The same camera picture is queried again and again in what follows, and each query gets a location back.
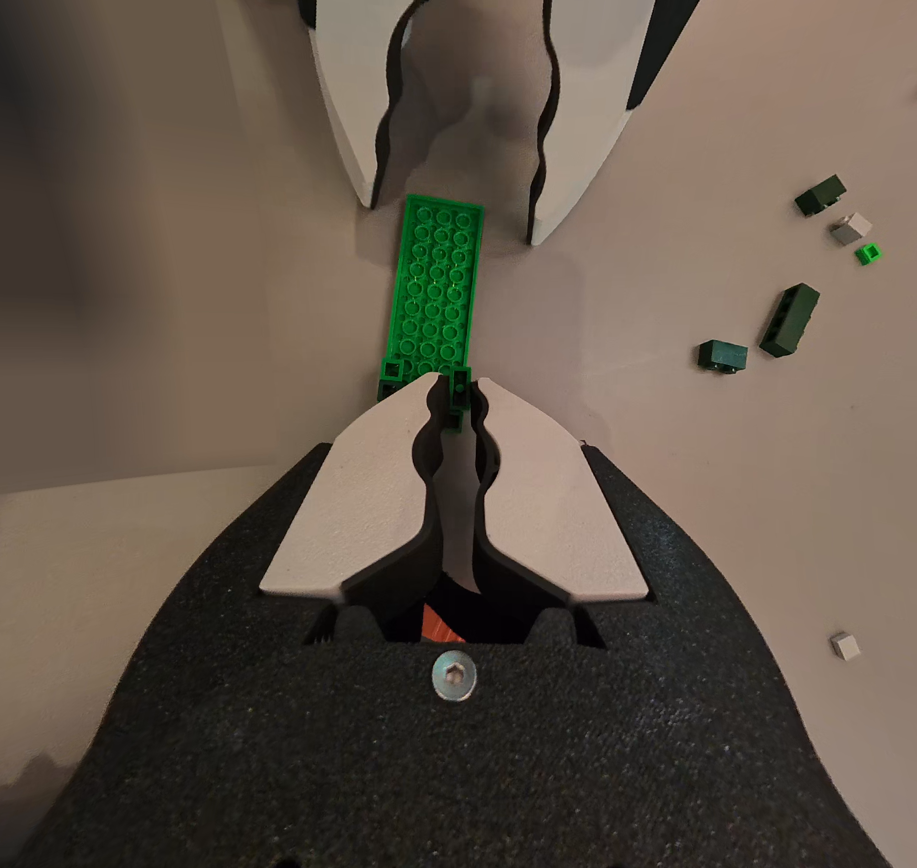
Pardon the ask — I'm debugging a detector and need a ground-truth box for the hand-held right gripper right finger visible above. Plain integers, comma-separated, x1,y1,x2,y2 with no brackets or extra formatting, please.
470,377,650,644

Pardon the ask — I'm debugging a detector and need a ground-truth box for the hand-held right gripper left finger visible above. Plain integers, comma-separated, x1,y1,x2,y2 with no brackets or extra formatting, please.
258,372,448,644

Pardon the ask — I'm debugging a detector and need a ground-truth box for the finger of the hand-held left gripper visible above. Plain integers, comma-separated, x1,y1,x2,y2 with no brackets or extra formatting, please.
304,0,451,210
529,0,673,247

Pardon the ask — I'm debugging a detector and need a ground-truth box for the green studded baseplate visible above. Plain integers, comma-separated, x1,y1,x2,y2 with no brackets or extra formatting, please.
377,193,486,411

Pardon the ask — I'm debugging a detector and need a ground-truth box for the long dark green brick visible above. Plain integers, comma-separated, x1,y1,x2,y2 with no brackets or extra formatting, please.
758,282,821,358

